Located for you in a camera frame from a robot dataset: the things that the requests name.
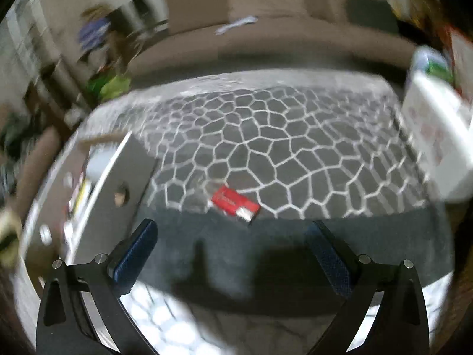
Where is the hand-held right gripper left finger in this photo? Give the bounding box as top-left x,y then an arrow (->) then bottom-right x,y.
36,219 -> 159,355

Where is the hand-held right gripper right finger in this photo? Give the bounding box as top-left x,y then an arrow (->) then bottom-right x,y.
305,220 -> 431,355

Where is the brown cardboard box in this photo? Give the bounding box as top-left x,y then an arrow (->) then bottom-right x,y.
18,131 -> 159,304

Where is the small red packet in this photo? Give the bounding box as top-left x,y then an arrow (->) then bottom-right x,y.
209,186 -> 261,225

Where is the yellow and white packet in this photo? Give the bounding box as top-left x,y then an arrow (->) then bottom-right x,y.
74,179 -> 93,215

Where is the brown upholstered chair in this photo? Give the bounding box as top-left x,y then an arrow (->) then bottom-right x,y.
15,128 -> 61,208

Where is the large white box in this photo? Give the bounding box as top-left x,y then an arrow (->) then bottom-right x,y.
401,70 -> 473,202

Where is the green bag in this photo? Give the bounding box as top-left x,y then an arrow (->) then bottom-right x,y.
87,74 -> 132,100

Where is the brown sofa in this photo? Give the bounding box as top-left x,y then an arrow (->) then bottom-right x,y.
129,0 -> 418,82

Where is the purple bag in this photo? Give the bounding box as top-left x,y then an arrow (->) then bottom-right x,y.
77,18 -> 111,54

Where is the dark cushion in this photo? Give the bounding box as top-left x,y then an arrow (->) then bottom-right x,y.
345,0 -> 400,34

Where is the white paper sheet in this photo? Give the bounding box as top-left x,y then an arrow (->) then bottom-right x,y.
214,15 -> 259,36

